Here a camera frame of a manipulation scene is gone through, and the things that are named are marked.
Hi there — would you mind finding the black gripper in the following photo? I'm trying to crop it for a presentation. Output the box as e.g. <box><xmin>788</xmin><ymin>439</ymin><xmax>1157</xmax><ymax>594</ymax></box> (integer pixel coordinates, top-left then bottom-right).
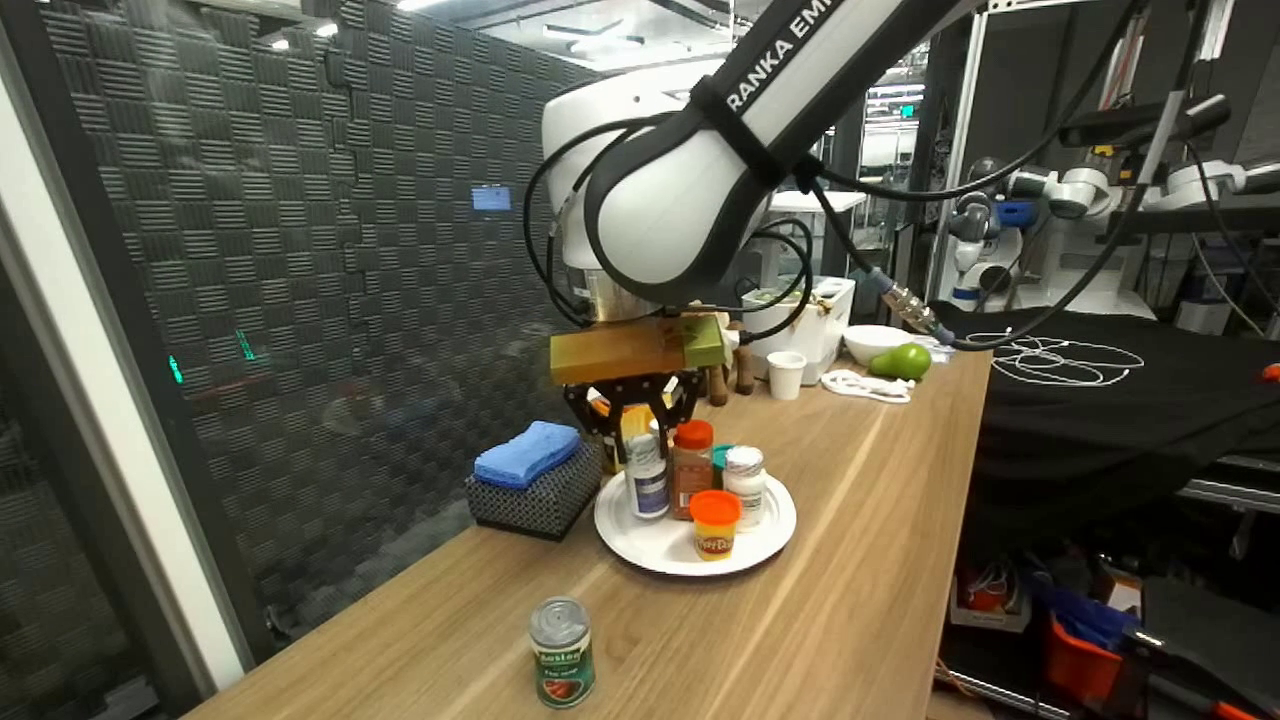
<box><xmin>561</xmin><ymin>370</ymin><xmax>707</xmax><ymax>476</ymax></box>

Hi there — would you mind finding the white pill bottle blue label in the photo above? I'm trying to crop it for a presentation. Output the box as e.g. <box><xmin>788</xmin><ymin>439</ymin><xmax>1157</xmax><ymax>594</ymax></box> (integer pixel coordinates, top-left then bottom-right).
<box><xmin>626</xmin><ymin>419</ymin><xmax>677</xmax><ymax>526</ymax></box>

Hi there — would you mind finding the orange cap spice bottle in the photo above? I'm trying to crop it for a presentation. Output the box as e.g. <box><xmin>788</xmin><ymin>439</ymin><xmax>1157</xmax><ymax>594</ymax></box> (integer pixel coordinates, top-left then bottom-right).
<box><xmin>663</xmin><ymin>415</ymin><xmax>722</xmax><ymax>526</ymax></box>

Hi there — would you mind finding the white pill bottle grey label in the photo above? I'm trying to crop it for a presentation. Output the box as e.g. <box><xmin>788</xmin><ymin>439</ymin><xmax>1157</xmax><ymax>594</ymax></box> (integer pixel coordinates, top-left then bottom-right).
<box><xmin>722</xmin><ymin>439</ymin><xmax>773</xmax><ymax>512</ymax></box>

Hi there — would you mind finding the orange lid yellow dough tub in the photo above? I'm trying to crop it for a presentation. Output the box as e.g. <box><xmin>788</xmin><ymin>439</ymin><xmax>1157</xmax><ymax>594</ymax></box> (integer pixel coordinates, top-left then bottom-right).
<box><xmin>684</xmin><ymin>484</ymin><xmax>749</xmax><ymax>562</ymax></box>

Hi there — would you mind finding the tin food can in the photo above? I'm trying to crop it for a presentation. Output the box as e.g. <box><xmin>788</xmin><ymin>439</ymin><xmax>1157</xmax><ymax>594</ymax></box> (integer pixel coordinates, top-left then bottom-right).
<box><xmin>526</xmin><ymin>594</ymin><xmax>602</xmax><ymax>711</ymax></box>

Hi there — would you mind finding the white round plate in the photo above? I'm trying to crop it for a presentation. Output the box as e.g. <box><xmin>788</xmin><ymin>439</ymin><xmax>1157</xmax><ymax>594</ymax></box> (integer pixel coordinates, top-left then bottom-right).
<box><xmin>588</xmin><ymin>465</ymin><xmax>801</xmax><ymax>582</ymax></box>

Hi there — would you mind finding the blue sponge cloth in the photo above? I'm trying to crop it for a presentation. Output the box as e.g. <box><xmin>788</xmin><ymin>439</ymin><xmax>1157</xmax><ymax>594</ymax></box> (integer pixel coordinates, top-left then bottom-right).
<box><xmin>468</xmin><ymin>415</ymin><xmax>586</xmax><ymax>494</ymax></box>

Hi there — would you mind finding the white paper cup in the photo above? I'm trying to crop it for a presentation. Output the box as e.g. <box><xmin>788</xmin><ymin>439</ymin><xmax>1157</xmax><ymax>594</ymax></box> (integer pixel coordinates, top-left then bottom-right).
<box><xmin>766</xmin><ymin>350</ymin><xmax>812</xmax><ymax>405</ymax></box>

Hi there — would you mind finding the white crumpled wrapper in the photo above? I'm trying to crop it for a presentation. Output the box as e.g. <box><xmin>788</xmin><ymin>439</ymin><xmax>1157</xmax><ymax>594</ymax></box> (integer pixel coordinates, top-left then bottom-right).
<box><xmin>817</xmin><ymin>363</ymin><xmax>920</xmax><ymax>409</ymax></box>

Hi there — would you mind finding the white bowl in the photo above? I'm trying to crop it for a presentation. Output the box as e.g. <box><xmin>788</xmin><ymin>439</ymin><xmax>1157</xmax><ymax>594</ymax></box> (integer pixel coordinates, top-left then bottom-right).
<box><xmin>840</xmin><ymin>322</ymin><xmax>923</xmax><ymax>370</ymax></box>

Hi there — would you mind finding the green toy avocado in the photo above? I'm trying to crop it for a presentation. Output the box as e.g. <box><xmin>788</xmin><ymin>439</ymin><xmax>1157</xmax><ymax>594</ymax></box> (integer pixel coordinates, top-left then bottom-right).
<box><xmin>864</xmin><ymin>342</ymin><xmax>937</xmax><ymax>383</ymax></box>

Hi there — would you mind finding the white planter light hood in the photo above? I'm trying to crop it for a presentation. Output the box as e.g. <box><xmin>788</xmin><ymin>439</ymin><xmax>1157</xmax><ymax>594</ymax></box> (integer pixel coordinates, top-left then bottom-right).
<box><xmin>773</xmin><ymin>185</ymin><xmax>872</xmax><ymax>221</ymax></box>

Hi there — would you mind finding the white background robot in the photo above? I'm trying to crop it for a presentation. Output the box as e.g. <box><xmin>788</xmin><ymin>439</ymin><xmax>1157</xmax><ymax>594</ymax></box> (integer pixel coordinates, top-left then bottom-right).
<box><xmin>937</xmin><ymin>157</ymin><xmax>1118</xmax><ymax>306</ymax></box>

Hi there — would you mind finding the red storage bin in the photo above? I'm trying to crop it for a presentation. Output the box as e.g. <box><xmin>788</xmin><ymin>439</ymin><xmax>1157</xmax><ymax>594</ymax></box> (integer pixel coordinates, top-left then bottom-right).
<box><xmin>1041</xmin><ymin>611</ymin><xmax>1133</xmax><ymax>711</ymax></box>

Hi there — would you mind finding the black table cloth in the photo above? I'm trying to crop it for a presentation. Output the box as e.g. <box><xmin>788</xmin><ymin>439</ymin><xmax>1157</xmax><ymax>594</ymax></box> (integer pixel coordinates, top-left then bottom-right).
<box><xmin>916</xmin><ymin>296</ymin><xmax>1280</xmax><ymax>484</ymax></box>

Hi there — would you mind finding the olive brown wrist camera box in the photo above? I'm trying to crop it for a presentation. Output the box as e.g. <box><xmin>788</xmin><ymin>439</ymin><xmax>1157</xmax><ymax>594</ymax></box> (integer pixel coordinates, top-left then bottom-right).
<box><xmin>545</xmin><ymin>307</ymin><xmax>731</xmax><ymax>394</ymax></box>

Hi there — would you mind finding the long black arm cable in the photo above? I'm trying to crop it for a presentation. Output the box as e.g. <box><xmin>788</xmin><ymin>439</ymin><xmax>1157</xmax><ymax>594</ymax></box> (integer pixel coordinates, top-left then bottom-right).
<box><xmin>796</xmin><ymin>0</ymin><xmax>1280</xmax><ymax>351</ymax></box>

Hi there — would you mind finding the white coiled cable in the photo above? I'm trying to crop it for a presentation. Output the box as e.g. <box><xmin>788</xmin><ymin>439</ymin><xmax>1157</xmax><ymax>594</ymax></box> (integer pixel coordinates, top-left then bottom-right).
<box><xmin>956</xmin><ymin>325</ymin><xmax>1152</xmax><ymax>394</ymax></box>

